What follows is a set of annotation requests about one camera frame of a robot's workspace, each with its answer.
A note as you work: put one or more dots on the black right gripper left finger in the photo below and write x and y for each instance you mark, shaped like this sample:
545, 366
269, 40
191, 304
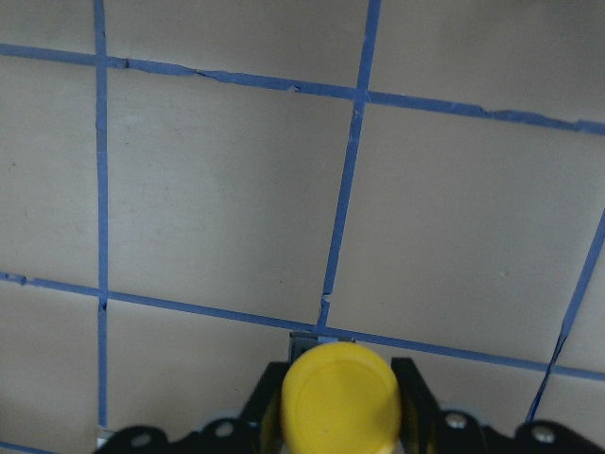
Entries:
262, 412

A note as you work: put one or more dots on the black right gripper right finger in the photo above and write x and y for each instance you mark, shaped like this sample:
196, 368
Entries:
420, 410

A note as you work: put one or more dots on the yellow push button switch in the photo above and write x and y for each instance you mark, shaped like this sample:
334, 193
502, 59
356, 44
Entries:
340, 397

